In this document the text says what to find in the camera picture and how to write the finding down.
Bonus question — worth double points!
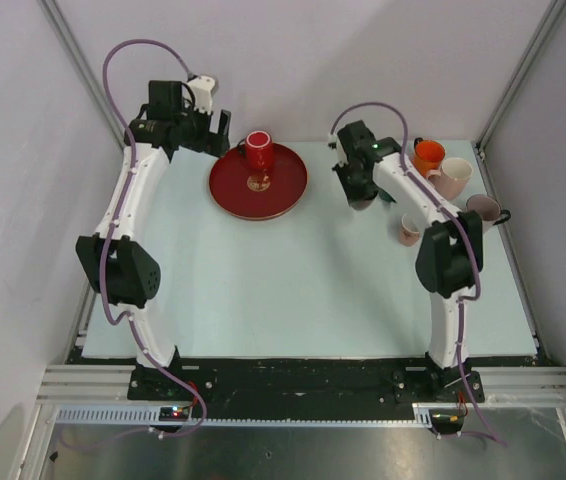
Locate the large red mug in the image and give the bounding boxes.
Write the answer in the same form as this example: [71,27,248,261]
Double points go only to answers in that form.
[237,130,274,170]

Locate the brown patterned mug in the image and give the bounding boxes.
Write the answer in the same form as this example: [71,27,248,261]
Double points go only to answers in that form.
[348,198,375,211]

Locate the large orange mug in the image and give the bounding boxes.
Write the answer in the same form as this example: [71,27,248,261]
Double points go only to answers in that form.
[412,137,446,177]

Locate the tall pink mug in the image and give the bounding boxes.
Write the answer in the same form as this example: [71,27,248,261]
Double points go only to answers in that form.
[426,157,473,201]

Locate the small pink square mug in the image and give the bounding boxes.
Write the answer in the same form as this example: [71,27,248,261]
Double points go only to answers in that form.
[398,214,420,247]

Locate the lilac ribbed mug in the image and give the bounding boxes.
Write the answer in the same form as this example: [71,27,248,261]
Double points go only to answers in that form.
[466,194,511,234]

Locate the dark green mug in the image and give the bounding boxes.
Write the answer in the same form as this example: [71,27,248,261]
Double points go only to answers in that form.
[379,189,396,204]

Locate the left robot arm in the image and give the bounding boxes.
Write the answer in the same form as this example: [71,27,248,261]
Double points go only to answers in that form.
[76,75,231,399]

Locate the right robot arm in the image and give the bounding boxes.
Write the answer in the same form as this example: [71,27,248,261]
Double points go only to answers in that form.
[329,121,483,402]

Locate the round red tray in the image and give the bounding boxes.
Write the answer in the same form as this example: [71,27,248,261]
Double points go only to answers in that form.
[208,143,308,220]

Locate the small circuit board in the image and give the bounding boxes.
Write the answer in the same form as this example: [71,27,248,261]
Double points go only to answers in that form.
[159,406,190,421]

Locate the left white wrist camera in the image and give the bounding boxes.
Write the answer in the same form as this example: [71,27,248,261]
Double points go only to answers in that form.
[187,75,219,115]

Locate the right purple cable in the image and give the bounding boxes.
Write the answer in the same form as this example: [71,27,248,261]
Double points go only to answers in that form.
[330,102,509,449]

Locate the purple cable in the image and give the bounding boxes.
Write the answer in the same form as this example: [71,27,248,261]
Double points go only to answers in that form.
[330,102,509,449]
[57,38,209,454]

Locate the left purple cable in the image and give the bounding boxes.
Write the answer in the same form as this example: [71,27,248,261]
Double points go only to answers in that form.
[57,38,209,454]

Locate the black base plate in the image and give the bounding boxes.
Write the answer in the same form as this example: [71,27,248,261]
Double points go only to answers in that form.
[127,357,485,421]

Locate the white cable duct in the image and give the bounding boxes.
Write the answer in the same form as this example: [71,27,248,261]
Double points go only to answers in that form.
[53,403,437,429]

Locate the aluminium frame rail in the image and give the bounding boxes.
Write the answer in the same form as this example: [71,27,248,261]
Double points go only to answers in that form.
[36,365,566,408]

